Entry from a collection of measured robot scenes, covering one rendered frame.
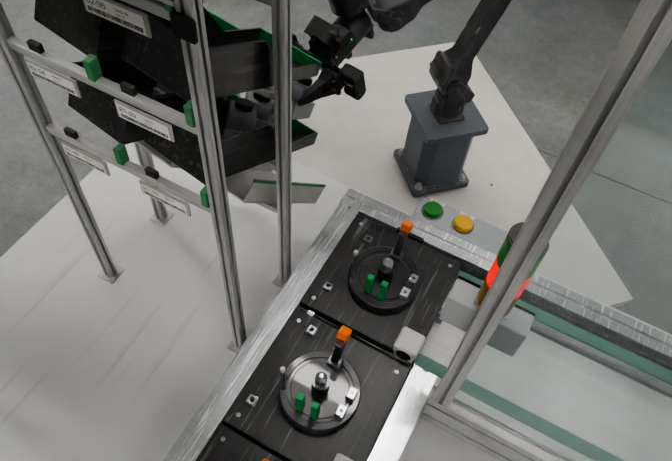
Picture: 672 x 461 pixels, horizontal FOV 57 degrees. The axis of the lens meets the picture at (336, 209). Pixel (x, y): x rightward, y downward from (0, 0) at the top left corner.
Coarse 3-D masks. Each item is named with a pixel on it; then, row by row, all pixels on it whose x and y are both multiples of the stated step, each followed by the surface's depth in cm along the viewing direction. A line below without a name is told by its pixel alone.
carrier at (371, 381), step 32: (288, 320) 114; (288, 352) 110; (320, 352) 108; (352, 352) 111; (256, 384) 106; (288, 384) 105; (320, 384) 100; (352, 384) 105; (384, 384) 107; (224, 416) 103; (256, 416) 103; (288, 416) 101; (320, 416) 102; (352, 416) 103; (384, 416) 104; (288, 448) 100; (320, 448) 100; (352, 448) 101
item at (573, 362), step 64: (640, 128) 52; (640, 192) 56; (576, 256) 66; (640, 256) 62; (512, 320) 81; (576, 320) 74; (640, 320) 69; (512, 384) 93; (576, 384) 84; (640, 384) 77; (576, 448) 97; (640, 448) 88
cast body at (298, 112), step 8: (304, 80) 104; (312, 80) 106; (296, 88) 103; (304, 88) 103; (296, 96) 104; (296, 104) 103; (312, 104) 108; (272, 112) 103; (296, 112) 105; (304, 112) 107
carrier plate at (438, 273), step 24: (360, 216) 129; (360, 240) 125; (384, 240) 126; (408, 240) 126; (336, 264) 122; (432, 264) 123; (456, 264) 123; (312, 288) 118; (336, 288) 118; (432, 288) 120; (336, 312) 115; (360, 312) 116; (408, 312) 116; (432, 312) 116; (360, 336) 114; (384, 336) 113
